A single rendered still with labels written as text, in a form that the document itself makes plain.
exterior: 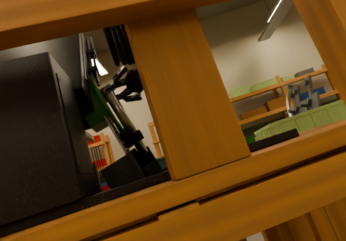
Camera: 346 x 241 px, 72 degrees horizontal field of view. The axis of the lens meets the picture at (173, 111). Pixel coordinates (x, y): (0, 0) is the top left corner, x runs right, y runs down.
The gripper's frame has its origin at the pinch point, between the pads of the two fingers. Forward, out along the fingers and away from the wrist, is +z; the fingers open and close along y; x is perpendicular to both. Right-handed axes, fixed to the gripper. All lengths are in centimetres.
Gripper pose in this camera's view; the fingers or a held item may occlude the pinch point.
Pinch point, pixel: (111, 94)
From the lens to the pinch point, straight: 81.4
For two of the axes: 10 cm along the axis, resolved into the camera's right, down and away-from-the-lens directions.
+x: 4.5, 4.0, -8.0
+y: -3.2, -7.7, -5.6
